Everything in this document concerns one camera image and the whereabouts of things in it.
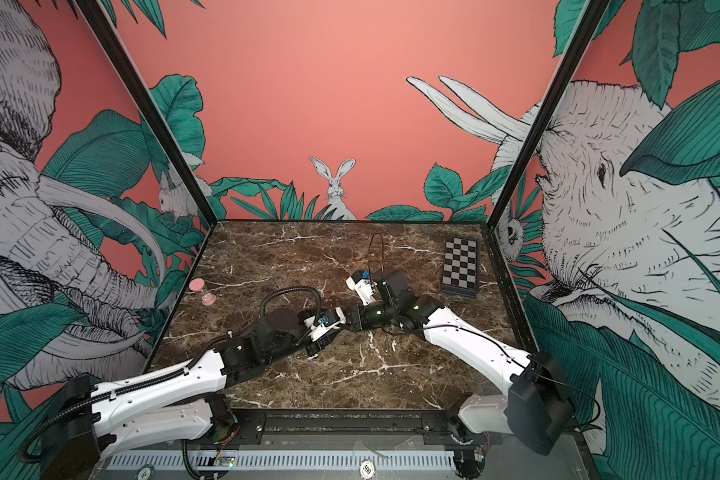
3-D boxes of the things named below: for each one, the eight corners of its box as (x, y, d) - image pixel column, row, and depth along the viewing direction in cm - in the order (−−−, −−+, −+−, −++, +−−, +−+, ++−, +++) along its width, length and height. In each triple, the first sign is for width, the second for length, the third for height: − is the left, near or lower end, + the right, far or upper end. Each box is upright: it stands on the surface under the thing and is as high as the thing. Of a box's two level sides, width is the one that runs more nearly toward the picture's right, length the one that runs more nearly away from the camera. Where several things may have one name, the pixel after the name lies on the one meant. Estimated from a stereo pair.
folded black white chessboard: (439, 291, 103) (441, 285, 100) (444, 240, 118) (446, 233, 115) (476, 299, 101) (480, 293, 98) (476, 246, 117) (479, 239, 114)
